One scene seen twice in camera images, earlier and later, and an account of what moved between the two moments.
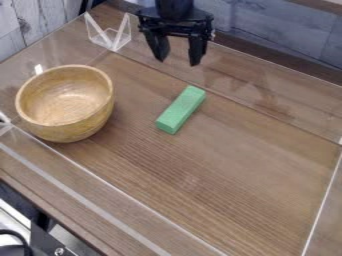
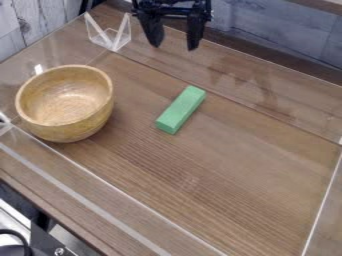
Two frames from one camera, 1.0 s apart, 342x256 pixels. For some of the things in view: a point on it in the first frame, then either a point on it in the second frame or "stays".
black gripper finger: [159, 44] to [151, 23]
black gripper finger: [196, 48] to [195, 22]
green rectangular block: [180, 109] stays
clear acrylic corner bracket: [111, 38] stays
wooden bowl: [64, 101] stays
